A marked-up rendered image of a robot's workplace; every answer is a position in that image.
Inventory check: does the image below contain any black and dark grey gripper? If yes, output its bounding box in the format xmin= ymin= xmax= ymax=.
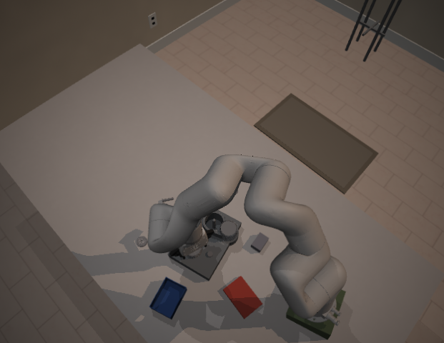
xmin=169 ymin=227 xmax=214 ymax=259

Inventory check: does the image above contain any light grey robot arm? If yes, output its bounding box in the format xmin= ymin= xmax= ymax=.
xmin=147 ymin=154 xmax=347 ymax=326

